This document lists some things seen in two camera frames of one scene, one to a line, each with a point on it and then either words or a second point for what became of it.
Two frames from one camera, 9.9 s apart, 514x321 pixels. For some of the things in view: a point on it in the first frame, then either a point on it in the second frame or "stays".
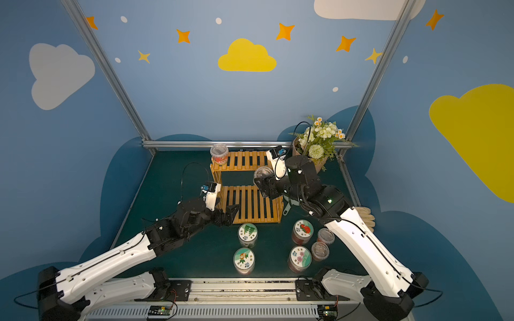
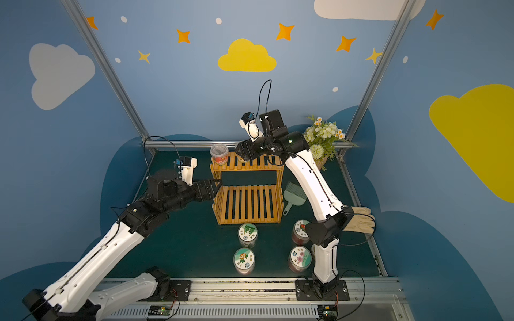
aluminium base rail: (251, 299) stays
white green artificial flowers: (321, 140) stays
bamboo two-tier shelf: (253, 207) stays
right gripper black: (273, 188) to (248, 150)
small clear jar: (219, 153) stays
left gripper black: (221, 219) to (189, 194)
